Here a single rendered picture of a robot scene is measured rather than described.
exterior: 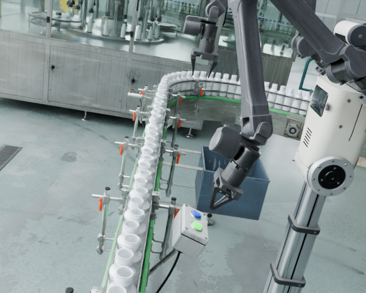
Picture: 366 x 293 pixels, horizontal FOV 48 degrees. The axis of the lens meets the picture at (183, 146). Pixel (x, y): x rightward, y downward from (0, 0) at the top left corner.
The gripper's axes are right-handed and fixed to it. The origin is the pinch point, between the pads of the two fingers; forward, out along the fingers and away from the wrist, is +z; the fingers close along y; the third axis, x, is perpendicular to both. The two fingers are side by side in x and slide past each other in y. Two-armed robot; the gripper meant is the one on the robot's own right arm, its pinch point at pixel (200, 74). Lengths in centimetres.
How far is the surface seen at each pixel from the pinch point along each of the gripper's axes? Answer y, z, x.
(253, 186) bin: -35, 49, -9
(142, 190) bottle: 15, 25, 57
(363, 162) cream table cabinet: -246, 131, -301
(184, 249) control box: 1, 34, 69
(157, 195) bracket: 10, 29, 52
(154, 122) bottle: 15.1, 22.8, 1.0
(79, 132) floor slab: 96, 141, -267
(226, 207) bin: -26, 63, -9
